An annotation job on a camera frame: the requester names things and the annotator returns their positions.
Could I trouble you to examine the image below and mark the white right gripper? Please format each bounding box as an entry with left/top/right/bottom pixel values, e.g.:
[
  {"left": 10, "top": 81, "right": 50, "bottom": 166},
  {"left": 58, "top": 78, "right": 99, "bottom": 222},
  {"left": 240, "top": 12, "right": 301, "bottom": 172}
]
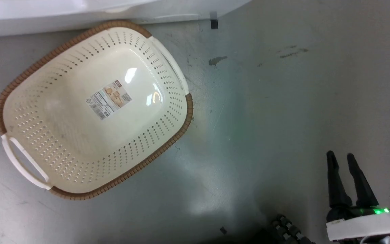
[{"left": 326, "top": 150, "right": 390, "bottom": 243}]

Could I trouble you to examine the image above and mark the cream plastic laundry basket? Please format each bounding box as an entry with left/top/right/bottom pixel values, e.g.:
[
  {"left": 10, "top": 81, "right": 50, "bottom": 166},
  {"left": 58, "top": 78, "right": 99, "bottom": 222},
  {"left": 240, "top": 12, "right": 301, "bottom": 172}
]
[{"left": 0, "top": 20, "right": 194, "bottom": 201}]

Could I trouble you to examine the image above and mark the white washing machine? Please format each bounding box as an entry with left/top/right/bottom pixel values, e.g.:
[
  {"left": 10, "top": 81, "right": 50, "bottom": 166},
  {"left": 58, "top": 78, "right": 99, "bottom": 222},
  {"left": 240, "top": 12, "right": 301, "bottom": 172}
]
[{"left": 0, "top": 0, "right": 252, "bottom": 39}]

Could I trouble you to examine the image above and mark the printed paper product label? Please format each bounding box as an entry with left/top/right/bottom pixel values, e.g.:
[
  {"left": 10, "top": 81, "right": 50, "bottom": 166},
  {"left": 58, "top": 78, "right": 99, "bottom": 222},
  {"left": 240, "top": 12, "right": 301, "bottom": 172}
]
[{"left": 86, "top": 79, "right": 133, "bottom": 120}]

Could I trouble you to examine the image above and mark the black ribbed cable conduit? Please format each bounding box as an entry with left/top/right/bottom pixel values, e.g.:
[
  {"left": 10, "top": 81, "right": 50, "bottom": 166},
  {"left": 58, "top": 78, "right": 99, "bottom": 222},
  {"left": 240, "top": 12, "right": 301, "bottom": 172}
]
[{"left": 271, "top": 215, "right": 314, "bottom": 244}]

